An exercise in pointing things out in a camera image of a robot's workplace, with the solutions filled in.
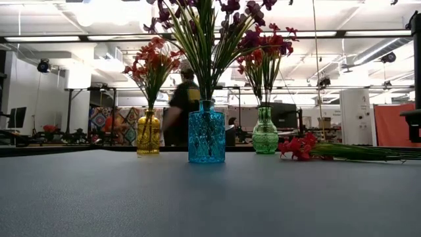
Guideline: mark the red artificial flower stem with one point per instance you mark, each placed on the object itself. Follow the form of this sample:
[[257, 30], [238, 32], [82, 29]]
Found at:
[[255, 82], [297, 148], [273, 72]]

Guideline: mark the blue glass vase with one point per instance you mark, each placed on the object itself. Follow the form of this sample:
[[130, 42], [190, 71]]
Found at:
[[206, 138]]

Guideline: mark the green glass vase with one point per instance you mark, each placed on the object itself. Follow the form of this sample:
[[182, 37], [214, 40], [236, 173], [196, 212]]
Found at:
[[265, 138]]

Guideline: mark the yellow glass vase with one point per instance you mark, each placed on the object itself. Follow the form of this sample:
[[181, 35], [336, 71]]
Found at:
[[148, 138]]

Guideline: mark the person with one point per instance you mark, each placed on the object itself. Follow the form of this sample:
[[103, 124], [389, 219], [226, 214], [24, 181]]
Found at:
[[179, 108], [110, 126], [232, 122]]

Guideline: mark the large black monitor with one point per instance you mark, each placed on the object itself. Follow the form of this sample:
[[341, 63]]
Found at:
[[286, 115]]

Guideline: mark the colourful patterned quilt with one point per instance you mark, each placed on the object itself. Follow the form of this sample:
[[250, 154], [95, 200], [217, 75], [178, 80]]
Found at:
[[130, 131]]

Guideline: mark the cardboard box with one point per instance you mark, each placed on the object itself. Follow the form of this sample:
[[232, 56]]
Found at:
[[325, 123]]

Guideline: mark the blue-grey table mat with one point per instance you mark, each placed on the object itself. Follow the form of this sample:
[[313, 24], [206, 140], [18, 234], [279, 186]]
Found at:
[[131, 204]]

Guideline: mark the white hanging box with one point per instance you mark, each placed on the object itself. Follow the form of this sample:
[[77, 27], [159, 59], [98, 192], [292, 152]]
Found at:
[[78, 79]]

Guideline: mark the white cabinet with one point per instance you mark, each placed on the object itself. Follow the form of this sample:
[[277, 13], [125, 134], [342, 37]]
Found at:
[[356, 108]]

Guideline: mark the small red object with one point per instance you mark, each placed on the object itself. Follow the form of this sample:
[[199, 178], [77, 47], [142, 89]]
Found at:
[[50, 128]]

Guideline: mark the orange partition panel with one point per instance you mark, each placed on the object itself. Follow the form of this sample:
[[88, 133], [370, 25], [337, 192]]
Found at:
[[391, 126]]

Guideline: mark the long ceiling light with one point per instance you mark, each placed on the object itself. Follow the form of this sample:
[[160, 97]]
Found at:
[[42, 39], [378, 33]]

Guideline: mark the black slanted bar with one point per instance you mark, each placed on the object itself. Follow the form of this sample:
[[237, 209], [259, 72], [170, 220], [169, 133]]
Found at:
[[16, 138]]

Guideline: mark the silver ventilation duct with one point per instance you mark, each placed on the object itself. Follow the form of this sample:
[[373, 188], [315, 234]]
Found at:
[[371, 54]]

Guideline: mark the black frame post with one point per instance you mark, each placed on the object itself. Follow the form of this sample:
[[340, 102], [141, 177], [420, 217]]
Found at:
[[417, 66]]

